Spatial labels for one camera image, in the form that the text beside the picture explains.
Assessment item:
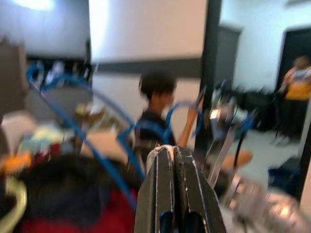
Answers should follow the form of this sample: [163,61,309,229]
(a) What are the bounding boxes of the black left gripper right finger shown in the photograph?
[173,145,227,233]

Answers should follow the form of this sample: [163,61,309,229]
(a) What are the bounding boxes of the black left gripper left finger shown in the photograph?
[135,145,179,233]

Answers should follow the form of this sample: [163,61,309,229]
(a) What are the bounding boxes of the blue wire hanger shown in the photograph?
[26,60,207,233]

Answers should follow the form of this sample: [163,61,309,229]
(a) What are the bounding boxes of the red garment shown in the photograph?
[19,189,137,233]

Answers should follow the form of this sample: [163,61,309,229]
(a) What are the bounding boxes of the navy blue garment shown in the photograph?
[19,155,137,219]

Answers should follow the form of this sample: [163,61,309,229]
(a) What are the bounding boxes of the grey black background robot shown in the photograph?
[208,81,259,146]

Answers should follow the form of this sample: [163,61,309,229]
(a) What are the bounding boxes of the blue bucket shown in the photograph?
[268,157,304,192]

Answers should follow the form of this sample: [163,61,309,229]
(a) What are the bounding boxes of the seated person black clothes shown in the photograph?
[132,69,199,158]

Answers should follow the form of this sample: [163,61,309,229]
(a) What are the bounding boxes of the teal cloth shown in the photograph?
[19,126,64,151]

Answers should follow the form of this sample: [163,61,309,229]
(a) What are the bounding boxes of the small orange object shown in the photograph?
[0,154,32,174]

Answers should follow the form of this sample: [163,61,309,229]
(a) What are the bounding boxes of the standing person orange shirt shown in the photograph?
[273,55,311,146]

